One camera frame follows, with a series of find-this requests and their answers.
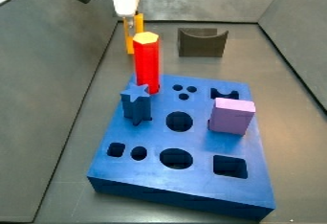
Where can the black curved fixture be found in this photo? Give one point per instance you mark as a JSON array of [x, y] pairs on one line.
[[200, 42]]

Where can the red hexagonal prism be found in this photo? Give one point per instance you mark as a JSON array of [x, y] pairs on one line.
[[145, 61]]

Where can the blue shape sorter board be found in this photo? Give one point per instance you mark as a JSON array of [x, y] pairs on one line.
[[171, 160]]

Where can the purple rectangular block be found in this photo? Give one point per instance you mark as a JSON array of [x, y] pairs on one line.
[[231, 116]]

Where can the blue star block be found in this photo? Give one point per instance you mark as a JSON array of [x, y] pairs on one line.
[[136, 103]]

